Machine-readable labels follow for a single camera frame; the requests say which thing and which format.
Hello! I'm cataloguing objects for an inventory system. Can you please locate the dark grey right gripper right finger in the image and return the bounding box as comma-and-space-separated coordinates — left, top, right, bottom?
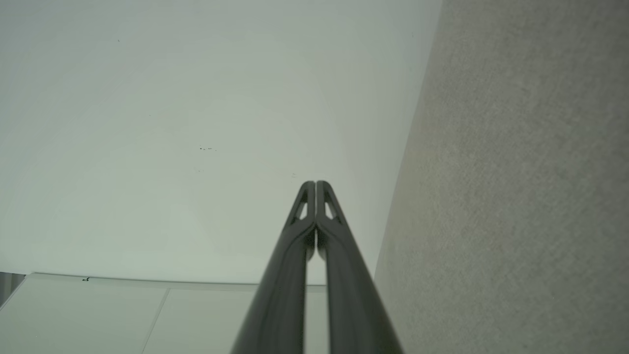
316, 180, 404, 354

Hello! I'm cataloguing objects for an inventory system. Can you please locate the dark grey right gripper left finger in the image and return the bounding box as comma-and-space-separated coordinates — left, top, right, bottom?
230, 181, 316, 354

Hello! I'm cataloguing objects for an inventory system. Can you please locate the grey felt surface cover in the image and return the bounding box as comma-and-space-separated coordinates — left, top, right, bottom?
373, 0, 629, 354

